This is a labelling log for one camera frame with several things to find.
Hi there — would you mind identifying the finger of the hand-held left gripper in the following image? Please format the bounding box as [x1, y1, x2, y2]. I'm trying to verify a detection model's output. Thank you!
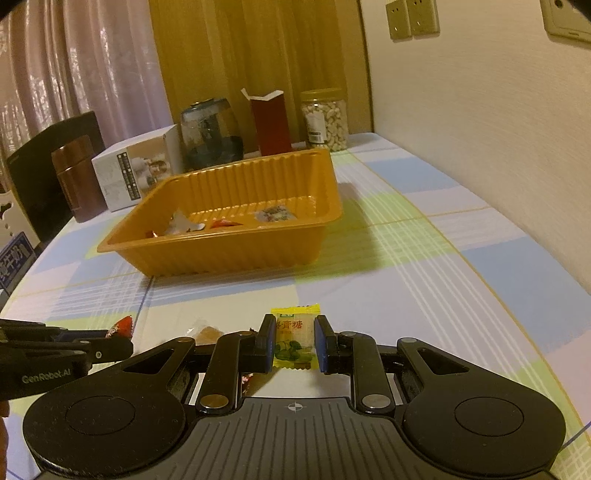
[0, 318, 109, 344]
[69, 338, 136, 368]

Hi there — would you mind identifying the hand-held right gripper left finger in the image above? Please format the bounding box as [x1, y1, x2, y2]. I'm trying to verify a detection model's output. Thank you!
[122, 314, 278, 415]

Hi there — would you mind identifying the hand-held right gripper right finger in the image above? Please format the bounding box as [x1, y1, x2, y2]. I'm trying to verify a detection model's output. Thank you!
[314, 315, 469, 415]

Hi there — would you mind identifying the small red candy packet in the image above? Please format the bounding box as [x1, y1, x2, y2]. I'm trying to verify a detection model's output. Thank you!
[105, 315, 135, 340]

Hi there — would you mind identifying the yellow-green candy packet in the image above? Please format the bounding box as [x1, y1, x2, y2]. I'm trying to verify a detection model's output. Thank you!
[270, 303, 322, 371]

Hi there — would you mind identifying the clear-wrapped caramel candy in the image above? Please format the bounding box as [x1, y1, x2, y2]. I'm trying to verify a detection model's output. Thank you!
[185, 324, 225, 345]

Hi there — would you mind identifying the orange plastic tray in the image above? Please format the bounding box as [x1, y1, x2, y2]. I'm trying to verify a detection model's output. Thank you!
[97, 148, 343, 278]

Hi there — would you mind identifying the silver and black snack packet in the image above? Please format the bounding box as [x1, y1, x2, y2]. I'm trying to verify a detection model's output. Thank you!
[255, 206, 297, 223]

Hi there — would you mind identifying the blue milk carton box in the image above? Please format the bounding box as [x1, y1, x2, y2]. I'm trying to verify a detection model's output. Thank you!
[0, 231, 38, 297]

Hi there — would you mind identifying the black monitor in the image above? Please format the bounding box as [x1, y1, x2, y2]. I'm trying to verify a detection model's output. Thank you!
[6, 111, 106, 244]

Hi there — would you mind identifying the brown thermos flask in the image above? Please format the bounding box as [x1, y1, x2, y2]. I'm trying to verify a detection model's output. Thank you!
[51, 135, 109, 223]

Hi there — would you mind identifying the white cardboard box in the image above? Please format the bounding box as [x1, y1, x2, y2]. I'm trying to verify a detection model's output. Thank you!
[91, 124, 185, 213]

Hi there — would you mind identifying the dark glass jar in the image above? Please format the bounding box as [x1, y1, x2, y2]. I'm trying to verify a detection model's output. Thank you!
[179, 97, 245, 173]

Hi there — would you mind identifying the dark red open carton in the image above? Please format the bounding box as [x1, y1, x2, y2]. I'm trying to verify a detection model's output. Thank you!
[240, 88, 294, 157]

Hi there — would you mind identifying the clear plastic nut jar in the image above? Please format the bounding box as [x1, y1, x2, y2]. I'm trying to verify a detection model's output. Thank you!
[300, 88, 350, 152]

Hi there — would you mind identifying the pink sheer curtain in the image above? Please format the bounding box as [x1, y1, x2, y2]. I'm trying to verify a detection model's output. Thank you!
[0, 0, 172, 163]

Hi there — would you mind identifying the yellow curtain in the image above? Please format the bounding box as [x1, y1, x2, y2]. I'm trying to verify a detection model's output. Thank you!
[148, 0, 376, 154]

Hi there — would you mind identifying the large beige wall socket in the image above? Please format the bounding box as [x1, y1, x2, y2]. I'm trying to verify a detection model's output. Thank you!
[540, 0, 591, 43]

